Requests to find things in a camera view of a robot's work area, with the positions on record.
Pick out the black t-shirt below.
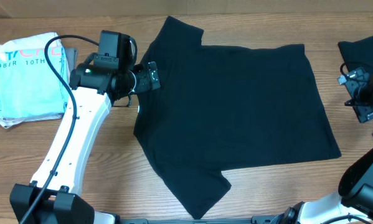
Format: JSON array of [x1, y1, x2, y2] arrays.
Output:
[[134, 17, 341, 219]]

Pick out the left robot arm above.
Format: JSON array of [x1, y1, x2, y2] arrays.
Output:
[[9, 30, 161, 223]]

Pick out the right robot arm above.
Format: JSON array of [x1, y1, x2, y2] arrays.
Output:
[[269, 67, 373, 223]]

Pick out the beige folded t-shirt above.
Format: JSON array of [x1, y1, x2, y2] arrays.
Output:
[[0, 32, 77, 129]]

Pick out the light blue folded t-shirt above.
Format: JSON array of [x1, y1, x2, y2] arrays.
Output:
[[0, 49, 68, 120]]

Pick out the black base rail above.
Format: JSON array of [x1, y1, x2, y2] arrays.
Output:
[[115, 215, 283, 224]]

